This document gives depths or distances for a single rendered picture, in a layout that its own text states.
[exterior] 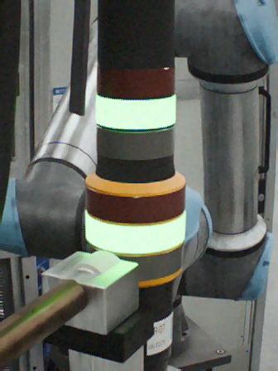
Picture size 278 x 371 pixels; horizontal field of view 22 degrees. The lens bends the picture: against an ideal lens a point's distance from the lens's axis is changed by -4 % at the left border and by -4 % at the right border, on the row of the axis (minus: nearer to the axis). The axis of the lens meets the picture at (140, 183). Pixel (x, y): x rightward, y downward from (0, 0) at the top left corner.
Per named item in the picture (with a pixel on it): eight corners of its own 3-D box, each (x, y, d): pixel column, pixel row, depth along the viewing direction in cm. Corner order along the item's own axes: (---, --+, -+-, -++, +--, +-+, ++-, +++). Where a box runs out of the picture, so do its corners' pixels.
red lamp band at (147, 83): (154, 100, 29) (154, 70, 29) (81, 94, 30) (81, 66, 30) (187, 89, 32) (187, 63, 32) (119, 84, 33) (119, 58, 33)
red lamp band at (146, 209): (159, 231, 30) (160, 201, 29) (66, 214, 32) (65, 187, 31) (200, 201, 34) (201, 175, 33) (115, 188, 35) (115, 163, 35)
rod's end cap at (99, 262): (106, 270, 29) (129, 253, 30) (63, 260, 30) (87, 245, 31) (107, 314, 29) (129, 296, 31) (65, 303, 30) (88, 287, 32)
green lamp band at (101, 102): (154, 132, 29) (154, 103, 29) (81, 125, 31) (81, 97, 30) (187, 118, 32) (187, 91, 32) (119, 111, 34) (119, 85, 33)
